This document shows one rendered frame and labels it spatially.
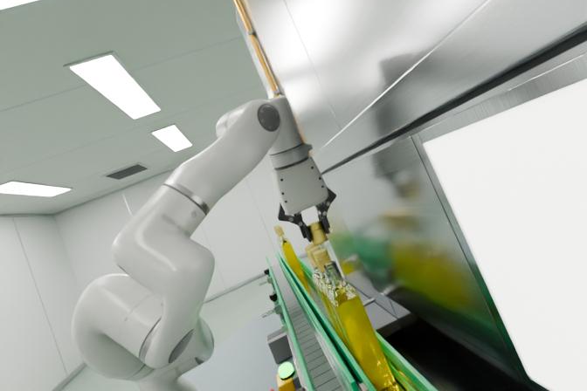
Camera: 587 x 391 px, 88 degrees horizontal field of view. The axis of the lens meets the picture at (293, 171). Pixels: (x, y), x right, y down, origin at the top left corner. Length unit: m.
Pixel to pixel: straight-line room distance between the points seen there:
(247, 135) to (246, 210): 6.03
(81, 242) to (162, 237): 6.81
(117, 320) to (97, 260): 6.64
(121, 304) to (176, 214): 0.15
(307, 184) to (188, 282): 0.30
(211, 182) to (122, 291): 0.21
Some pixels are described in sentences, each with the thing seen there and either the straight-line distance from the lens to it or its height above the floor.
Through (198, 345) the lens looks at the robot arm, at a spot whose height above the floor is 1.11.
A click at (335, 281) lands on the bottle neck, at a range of 0.68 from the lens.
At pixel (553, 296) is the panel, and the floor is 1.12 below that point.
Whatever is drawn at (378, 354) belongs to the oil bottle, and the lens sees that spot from 0.74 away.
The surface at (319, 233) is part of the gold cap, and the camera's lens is 0.65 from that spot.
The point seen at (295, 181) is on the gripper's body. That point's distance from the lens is 0.61.
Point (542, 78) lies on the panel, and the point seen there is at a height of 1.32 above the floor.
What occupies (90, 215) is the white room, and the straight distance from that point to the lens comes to 7.20.
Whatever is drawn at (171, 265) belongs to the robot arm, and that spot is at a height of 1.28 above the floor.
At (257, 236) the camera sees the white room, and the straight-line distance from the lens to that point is 6.51.
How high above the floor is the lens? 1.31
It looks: 4 degrees up
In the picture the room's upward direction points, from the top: 23 degrees counter-clockwise
